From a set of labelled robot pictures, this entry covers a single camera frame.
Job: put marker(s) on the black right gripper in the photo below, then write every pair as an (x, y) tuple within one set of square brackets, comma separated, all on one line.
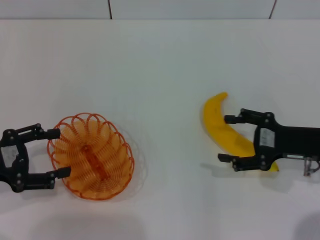
[(292, 140)]

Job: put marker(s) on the orange woven plastic basket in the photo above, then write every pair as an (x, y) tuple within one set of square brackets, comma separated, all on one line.
[(100, 155)]

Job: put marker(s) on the yellow banana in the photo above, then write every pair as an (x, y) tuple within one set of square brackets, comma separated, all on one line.
[(217, 120)]

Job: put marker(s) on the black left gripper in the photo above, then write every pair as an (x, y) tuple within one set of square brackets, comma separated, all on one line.
[(11, 160)]

